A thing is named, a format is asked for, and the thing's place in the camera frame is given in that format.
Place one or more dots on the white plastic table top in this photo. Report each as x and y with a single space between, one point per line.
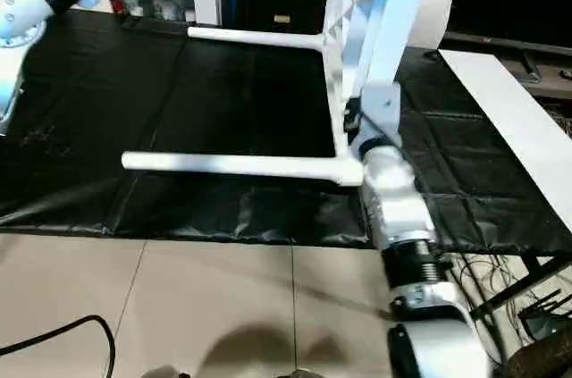
393 29

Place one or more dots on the white plastic table leg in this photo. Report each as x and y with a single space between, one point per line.
259 37
232 165

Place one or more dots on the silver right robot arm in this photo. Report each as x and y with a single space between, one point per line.
402 217

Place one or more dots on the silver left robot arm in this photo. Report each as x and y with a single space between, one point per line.
18 12

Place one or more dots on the small tan label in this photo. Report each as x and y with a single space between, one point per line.
282 18

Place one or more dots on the grey cushion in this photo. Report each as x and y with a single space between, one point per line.
438 16

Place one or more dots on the black work mat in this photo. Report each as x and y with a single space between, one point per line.
134 101

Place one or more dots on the white flat sheet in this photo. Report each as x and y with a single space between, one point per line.
518 128

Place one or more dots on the black flat screen stand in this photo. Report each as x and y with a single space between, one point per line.
527 52

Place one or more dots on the black stand leg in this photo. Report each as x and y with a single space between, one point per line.
518 289

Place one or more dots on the dark robot foot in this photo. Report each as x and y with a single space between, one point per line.
295 373
165 372

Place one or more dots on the grey floor device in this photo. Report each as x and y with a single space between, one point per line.
547 323

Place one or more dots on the dark brown round seat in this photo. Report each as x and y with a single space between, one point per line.
541 362

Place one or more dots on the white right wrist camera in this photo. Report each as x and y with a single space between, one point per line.
382 114

